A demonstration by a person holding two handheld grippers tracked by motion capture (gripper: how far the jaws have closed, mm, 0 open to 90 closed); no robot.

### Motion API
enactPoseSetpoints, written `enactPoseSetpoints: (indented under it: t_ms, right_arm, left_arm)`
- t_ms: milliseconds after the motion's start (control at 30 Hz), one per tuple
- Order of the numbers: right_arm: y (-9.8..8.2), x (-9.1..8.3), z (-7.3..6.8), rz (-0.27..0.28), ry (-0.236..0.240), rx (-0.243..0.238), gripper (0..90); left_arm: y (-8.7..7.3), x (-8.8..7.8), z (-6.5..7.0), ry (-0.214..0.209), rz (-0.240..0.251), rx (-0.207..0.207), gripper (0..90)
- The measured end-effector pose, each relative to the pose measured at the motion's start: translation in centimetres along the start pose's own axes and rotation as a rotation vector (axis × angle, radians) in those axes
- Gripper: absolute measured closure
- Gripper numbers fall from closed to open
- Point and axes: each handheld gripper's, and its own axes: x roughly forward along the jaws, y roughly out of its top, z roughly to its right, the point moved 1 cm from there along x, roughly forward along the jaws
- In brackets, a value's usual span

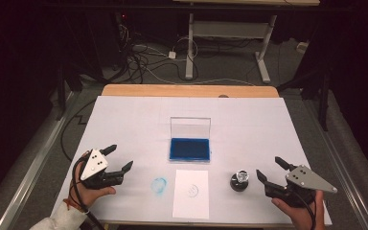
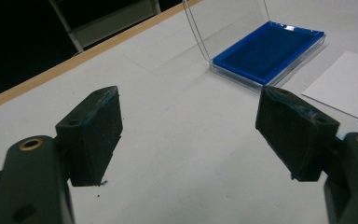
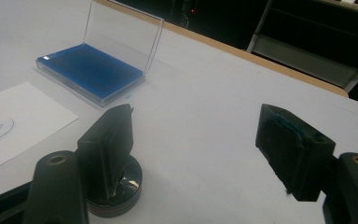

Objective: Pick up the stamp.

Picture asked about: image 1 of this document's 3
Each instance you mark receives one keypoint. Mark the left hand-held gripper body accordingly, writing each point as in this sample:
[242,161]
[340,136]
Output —
[94,164]

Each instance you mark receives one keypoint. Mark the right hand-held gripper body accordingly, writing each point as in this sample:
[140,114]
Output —
[306,179]

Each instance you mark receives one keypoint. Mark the red bowl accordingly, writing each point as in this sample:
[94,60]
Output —
[242,175]

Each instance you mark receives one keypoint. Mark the black round stamp cap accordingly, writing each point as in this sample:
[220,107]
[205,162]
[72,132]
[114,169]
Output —
[237,186]

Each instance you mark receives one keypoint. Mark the person's left hand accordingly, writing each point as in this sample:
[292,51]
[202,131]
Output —
[89,195]

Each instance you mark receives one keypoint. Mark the person's right hand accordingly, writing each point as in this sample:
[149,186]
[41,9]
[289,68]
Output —
[295,217]

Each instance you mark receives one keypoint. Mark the red wrist band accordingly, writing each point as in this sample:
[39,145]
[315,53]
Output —
[73,205]

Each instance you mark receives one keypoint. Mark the blue ink pad box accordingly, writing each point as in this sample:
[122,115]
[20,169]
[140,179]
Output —
[189,149]

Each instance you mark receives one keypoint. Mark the black stand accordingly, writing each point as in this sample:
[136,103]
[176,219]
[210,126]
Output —
[60,96]
[324,105]

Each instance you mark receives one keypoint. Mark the white paper sheet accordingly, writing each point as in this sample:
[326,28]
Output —
[190,204]

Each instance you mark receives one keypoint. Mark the wooden table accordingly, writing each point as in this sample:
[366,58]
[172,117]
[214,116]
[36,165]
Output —
[188,91]

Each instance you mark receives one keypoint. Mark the white power adapter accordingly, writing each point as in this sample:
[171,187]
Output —
[172,55]

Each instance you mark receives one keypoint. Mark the white power strip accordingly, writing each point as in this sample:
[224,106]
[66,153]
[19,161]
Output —
[302,47]

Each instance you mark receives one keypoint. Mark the metal floor rail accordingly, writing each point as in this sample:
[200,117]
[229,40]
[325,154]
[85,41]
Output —
[348,188]
[35,169]

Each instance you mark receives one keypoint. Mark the white desk frame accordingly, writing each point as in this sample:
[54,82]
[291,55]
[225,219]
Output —
[230,29]

